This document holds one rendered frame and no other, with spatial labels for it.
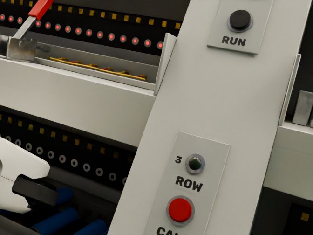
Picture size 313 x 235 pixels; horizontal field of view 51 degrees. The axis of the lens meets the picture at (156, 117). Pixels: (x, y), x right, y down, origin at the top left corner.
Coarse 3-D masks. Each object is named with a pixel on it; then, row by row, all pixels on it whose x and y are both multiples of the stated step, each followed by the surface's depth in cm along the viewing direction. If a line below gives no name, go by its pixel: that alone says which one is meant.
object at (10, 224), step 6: (0, 216) 33; (0, 222) 32; (6, 222) 32; (12, 222) 33; (0, 228) 31; (6, 228) 31; (12, 228) 32; (18, 228) 32; (24, 228) 32; (0, 234) 31; (6, 234) 31; (12, 234) 31; (18, 234) 31; (24, 234) 31; (30, 234) 31; (36, 234) 32
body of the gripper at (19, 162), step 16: (0, 144) 23; (0, 160) 23; (16, 160) 24; (32, 160) 26; (0, 176) 23; (16, 176) 25; (32, 176) 26; (0, 192) 24; (0, 208) 25; (16, 208) 26
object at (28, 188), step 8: (16, 184) 26; (24, 184) 26; (32, 184) 27; (16, 192) 27; (24, 192) 26; (32, 192) 27; (40, 192) 27; (48, 192) 28; (56, 192) 29; (40, 200) 28; (48, 200) 28; (56, 200) 29
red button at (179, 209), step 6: (180, 198) 23; (174, 204) 22; (180, 204) 22; (186, 204) 22; (174, 210) 22; (180, 210) 22; (186, 210) 22; (174, 216) 22; (180, 216) 22; (186, 216) 22
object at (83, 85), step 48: (0, 0) 57; (48, 0) 37; (0, 48) 34; (48, 48) 39; (96, 48) 50; (144, 48) 48; (0, 96) 32; (48, 96) 30; (96, 96) 28; (144, 96) 26
